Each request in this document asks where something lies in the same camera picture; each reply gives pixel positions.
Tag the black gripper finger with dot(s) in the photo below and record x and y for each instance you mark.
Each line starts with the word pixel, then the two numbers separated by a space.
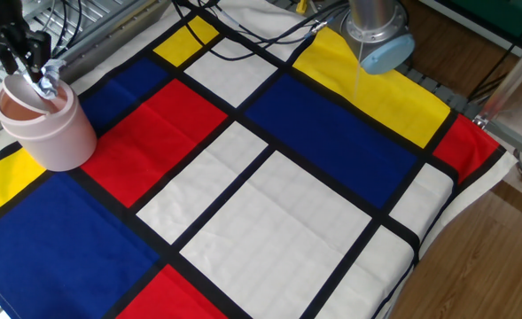
pixel 36 49
pixel 5 55

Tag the aluminium corner frame post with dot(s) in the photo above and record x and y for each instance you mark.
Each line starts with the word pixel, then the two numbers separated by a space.
pixel 508 84

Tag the white paper ball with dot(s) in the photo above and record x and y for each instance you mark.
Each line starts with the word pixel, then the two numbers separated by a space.
pixel 50 80

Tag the colour block tablecloth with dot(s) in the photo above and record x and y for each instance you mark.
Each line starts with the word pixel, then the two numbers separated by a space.
pixel 331 133

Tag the aluminium frame rail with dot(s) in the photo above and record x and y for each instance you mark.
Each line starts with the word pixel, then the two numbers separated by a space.
pixel 517 139

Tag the pink swing-lid trash can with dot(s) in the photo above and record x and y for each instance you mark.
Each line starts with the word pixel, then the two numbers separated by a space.
pixel 56 137

